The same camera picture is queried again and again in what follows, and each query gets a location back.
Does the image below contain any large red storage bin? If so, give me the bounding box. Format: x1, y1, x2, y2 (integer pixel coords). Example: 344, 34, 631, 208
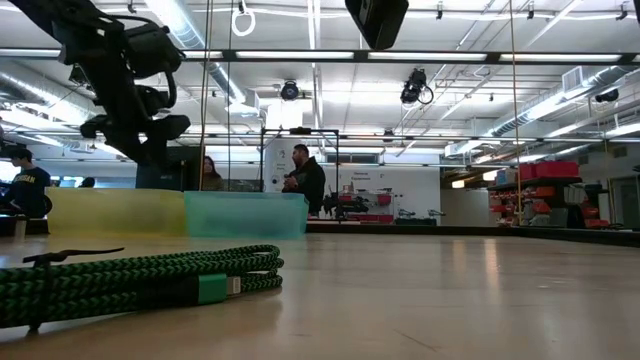
519, 160, 580, 180

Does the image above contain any black aluminium rig frame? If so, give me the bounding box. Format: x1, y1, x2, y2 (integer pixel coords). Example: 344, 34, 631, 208
0, 215, 640, 249

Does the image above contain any silver ventilation duct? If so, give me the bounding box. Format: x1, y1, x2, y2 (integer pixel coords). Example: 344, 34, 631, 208
144, 0, 249, 104

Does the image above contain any black metal frame stand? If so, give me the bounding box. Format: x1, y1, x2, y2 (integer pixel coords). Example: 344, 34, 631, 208
258, 127, 341, 221

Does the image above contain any teal translucent plastic bin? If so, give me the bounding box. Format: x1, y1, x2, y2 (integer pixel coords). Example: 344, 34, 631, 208
183, 190, 310, 239

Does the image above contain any yellow translucent plastic bin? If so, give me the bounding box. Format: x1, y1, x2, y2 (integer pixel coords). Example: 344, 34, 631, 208
44, 187, 189, 238

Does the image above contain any background robot station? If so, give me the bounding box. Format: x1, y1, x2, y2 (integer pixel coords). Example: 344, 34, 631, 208
314, 189, 396, 222

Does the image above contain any dark hanging cord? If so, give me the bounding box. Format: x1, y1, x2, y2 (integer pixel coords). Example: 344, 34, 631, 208
198, 0, 215, 192

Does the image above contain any dark storage shelf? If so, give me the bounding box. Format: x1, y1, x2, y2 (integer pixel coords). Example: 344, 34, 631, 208
487, 159, 609, 229

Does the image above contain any black ceiling camera with cable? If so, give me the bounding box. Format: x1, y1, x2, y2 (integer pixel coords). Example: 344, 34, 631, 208
399, 68, 435, 106

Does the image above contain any white hanging ring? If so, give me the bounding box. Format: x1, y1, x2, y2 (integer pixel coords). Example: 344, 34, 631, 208
230, 7, 257, 38

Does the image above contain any black monitor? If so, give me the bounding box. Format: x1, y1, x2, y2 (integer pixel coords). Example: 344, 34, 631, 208
134, 145, 205, 192

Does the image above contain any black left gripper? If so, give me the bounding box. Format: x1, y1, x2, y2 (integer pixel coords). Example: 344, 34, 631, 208
64, 47, 191, 167

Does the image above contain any black velcro cable tie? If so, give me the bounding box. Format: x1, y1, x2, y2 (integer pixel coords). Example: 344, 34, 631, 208
22, 246, 126, 335

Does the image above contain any black dome ceiling camera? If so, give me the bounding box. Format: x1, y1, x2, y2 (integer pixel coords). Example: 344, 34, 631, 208
279, 79, 301, 102

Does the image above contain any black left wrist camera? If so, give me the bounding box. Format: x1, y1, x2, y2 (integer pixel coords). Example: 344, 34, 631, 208
123, 22, 185, 80

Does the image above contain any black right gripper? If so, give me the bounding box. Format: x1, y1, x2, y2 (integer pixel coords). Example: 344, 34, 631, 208
344, 0, 410, 52

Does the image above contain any green braided USB cable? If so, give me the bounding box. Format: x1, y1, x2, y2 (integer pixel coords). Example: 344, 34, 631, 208
0, 243, 285, 331

